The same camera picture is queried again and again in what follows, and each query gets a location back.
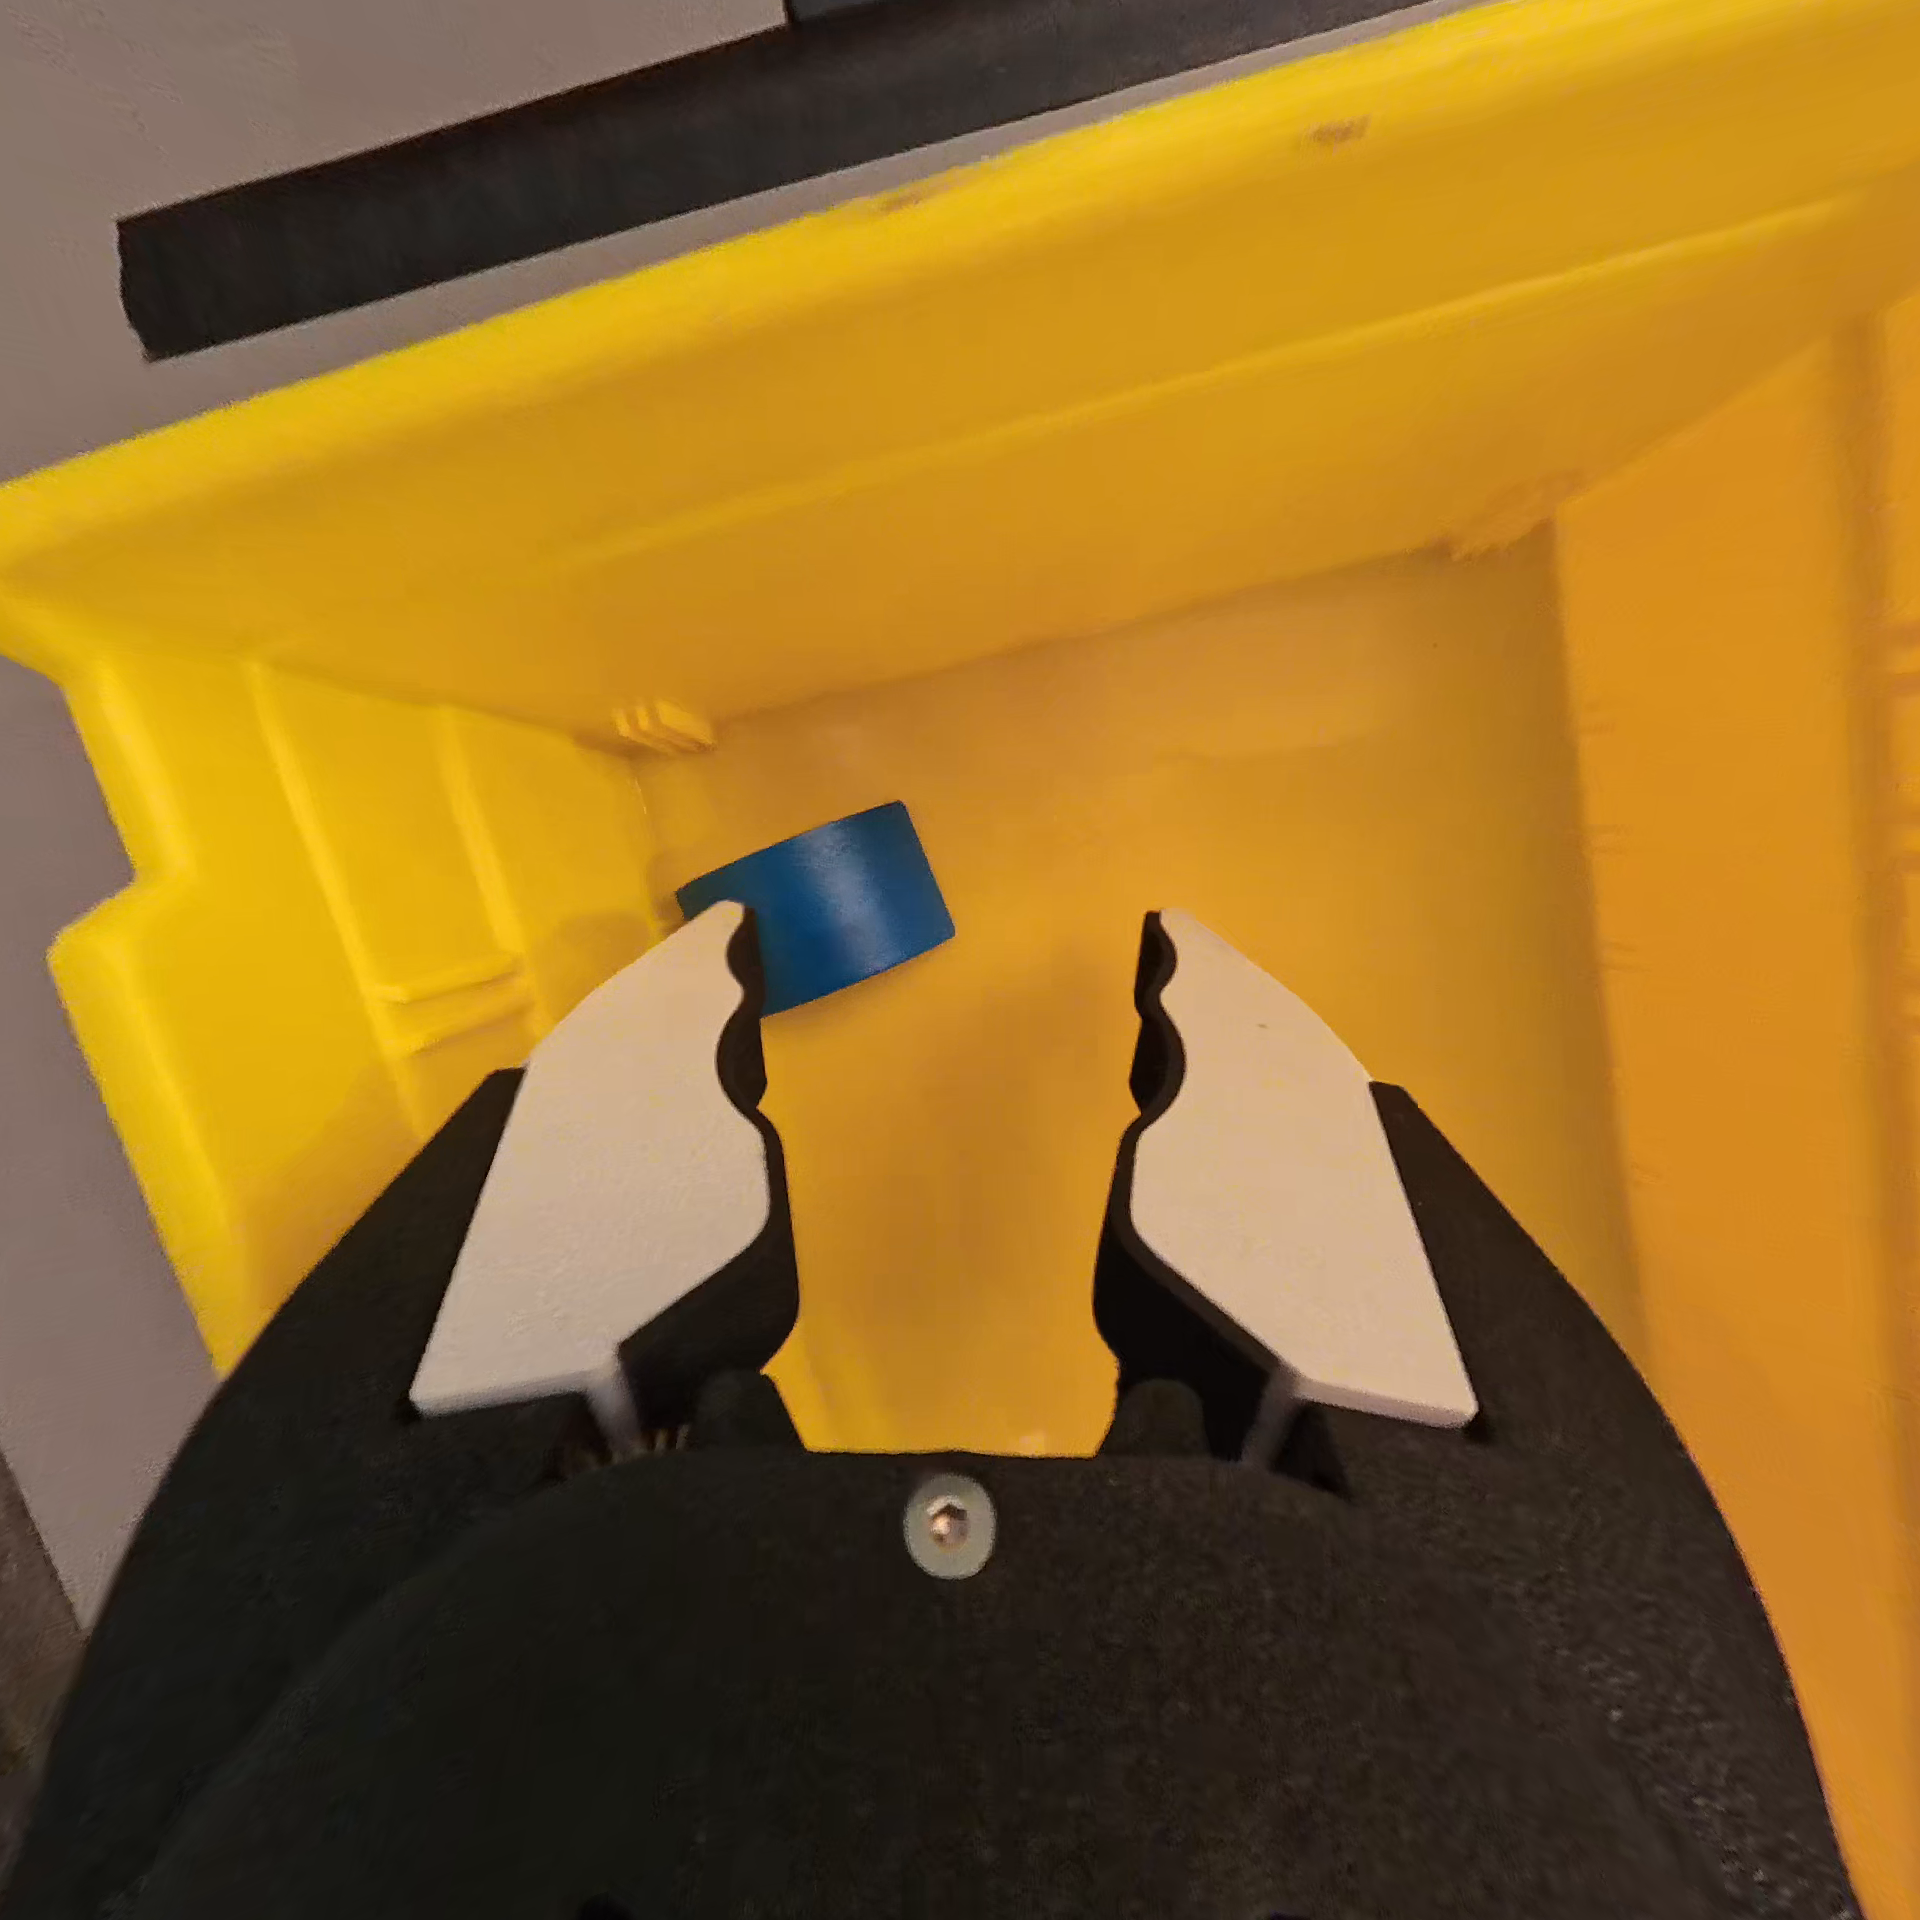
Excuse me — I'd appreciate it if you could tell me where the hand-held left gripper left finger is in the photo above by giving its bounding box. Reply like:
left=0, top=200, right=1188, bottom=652
left=409, top=900, right=795, bottom=1419

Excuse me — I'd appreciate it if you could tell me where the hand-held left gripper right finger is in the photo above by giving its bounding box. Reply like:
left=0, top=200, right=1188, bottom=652
left=1094, top=908, right=1483, bottom=1426

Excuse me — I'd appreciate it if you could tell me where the blue wooden cylinder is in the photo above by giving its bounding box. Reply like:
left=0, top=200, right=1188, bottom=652
left=676, top=800, right=956, bottom=1019

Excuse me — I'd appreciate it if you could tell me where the yellow plastic bin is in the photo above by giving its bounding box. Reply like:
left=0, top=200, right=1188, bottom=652
left=0, top=0, right=1920, bottom=1920

